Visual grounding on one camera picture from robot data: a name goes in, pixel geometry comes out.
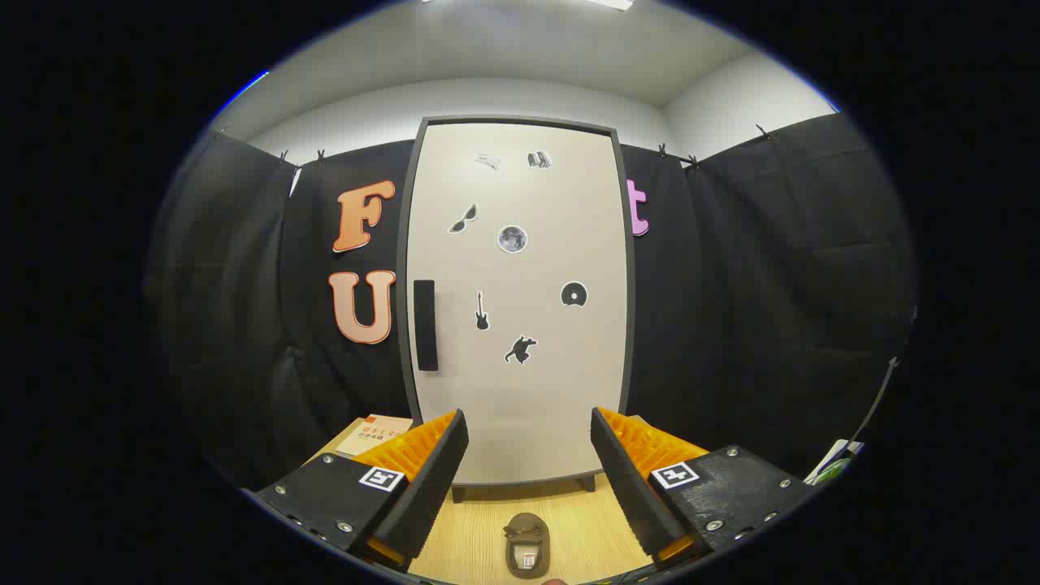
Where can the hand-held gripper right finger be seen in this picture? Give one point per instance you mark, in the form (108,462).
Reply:
(630,496)

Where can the dark grey shoe cabinet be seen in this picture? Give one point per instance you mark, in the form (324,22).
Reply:
(459,492)

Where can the brown fuzzy shoe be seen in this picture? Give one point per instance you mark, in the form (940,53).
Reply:
(526,540)

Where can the beige shoe cabinet door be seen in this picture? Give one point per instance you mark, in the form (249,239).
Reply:
(528,406)

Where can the ceiling light panel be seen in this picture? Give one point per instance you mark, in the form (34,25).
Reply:
(611,3)

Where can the black rod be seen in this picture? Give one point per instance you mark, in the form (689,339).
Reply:
(878,397)

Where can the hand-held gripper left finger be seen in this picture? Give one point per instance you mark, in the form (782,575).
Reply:
(431,496)

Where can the white green object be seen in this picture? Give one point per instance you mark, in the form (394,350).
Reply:
(833,459)

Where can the black backdrop cloth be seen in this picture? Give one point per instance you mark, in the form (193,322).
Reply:
(772,284)

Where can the beige book orange print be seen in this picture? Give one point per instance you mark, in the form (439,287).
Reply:
(374,435)

